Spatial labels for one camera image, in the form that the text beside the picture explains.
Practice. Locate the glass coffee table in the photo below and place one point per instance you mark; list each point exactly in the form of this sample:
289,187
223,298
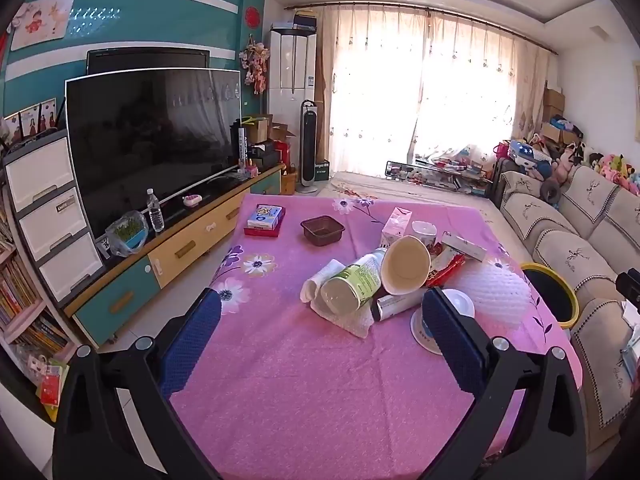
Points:
440,175

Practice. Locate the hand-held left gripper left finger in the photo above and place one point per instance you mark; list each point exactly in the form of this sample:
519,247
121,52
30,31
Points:
192,345

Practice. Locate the sheer embroidered curtain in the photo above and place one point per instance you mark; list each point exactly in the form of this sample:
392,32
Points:
450,90

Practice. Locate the open cardboard box with toys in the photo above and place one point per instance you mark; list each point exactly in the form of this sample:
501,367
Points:
555,134

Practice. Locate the flat red box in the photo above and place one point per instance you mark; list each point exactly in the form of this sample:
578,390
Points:
262,232

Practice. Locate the small pink dish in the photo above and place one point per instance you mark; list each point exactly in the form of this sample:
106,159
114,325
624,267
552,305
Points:
191,200

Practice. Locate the red snack wrapper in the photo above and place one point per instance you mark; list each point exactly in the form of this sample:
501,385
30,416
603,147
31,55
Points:
442,267

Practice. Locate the teal yellow TV cabinet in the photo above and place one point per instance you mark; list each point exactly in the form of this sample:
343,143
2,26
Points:
175,250

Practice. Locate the blue star-print plush toy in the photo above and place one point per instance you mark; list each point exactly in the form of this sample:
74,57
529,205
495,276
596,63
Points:
527,157

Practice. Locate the framed wall picture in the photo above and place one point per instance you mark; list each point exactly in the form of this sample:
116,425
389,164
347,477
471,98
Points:
636,95

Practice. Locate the red yellow packet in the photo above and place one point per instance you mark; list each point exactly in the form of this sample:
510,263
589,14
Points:
52,387

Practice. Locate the white blue packet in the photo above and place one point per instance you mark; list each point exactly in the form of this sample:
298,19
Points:
631,345

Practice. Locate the small white box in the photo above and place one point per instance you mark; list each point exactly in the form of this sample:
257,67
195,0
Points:
465,247

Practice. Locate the brown plastic tray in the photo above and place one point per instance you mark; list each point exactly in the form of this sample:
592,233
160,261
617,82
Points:
322,230

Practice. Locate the yellow-rimmed black bin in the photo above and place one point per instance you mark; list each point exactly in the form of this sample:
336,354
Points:
550,292

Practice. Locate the closed cardboard box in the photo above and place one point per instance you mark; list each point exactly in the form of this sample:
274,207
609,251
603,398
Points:
554,102

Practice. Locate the white plastic drawer unit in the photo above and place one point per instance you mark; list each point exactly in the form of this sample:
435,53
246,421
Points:
45,220

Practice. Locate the beige sofa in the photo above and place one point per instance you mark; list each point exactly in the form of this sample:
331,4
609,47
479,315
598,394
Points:
575,240

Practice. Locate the grey tower fan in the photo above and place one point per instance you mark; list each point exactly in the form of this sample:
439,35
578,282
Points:
309,145

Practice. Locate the grey neck pillow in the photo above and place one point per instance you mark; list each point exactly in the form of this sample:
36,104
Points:
550,191

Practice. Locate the cartoon wall poster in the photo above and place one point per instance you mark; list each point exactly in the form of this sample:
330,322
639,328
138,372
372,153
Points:
42,22

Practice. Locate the white bubble wrap sheet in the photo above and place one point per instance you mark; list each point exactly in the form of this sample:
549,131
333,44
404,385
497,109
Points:
495,285

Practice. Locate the white paper towel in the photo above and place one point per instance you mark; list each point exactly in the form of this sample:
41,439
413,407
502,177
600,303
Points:
350,325

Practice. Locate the white standing air conditioner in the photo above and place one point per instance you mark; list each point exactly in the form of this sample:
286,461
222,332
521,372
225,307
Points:
292,75

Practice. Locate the red gift box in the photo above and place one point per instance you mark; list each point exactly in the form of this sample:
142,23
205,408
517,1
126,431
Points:
282,152

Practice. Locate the round red wall ornament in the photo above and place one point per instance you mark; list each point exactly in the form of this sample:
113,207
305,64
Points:
253,16

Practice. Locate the pink floral tablecloth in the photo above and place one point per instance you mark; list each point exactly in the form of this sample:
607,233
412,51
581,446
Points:
300,385

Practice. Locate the bookshelf with books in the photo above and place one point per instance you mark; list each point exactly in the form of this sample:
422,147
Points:
25,305

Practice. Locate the clear water bottle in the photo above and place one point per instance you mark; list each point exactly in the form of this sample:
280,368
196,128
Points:
155,212

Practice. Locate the large curved television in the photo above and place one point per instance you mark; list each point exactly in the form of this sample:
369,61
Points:
150,145

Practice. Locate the beige floral mat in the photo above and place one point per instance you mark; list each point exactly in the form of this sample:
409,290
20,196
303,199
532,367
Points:
400,190

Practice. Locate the silver tube box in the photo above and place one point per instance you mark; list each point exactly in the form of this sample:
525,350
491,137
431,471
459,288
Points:
395,305

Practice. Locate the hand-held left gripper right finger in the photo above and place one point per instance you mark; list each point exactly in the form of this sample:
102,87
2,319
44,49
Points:
450,345

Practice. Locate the standing photo print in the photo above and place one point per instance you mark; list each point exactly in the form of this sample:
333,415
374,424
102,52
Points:
48,116
30,122

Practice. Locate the plastic bag of greens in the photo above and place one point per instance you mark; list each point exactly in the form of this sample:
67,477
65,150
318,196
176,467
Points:
126,234

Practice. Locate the blue card box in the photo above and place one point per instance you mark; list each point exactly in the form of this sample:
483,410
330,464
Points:
265,216

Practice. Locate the white green-label can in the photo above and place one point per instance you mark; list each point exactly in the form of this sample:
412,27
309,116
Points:
350,282

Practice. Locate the brown curtain rod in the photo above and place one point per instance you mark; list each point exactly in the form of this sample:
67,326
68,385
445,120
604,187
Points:
425,11

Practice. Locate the dark suitcase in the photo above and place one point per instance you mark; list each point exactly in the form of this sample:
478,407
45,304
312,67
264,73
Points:
496,177

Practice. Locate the pile of plush toys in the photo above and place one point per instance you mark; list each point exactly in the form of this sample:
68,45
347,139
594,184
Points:
610,165

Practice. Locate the beige paper noodle cup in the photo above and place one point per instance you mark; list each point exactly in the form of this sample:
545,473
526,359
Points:
405,265

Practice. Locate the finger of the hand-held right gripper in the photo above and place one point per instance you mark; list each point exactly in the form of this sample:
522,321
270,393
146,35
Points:
631,287

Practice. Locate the pink handbag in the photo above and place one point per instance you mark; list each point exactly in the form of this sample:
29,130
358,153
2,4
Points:
501,151

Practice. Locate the hanging flower decoration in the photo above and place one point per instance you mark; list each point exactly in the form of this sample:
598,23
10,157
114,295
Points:
255,65

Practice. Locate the stacked flat boxes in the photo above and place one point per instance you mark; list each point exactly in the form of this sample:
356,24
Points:
297,22

